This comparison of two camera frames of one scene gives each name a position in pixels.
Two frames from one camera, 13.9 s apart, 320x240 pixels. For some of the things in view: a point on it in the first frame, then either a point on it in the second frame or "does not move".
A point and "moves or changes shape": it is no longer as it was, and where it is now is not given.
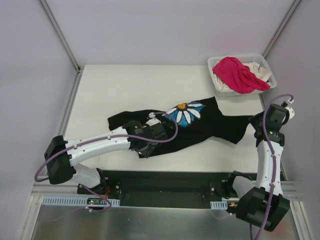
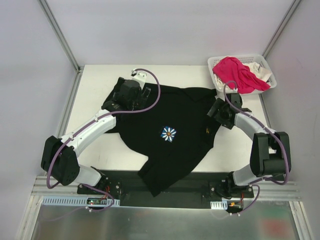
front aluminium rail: x=40 y=190 does not move
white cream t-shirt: x=260 y=72 does not move
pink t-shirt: x=232 y=70 does not move
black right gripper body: x=256 y=120 → x=215 y=110
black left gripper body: x=161 y=130 → x=141 y=94
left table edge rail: x=62 y=129 does not move
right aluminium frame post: x=281 y=29 does not move
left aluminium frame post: x=59 y=35 does not move
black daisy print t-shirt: x=199 y=120 moves or changes shape
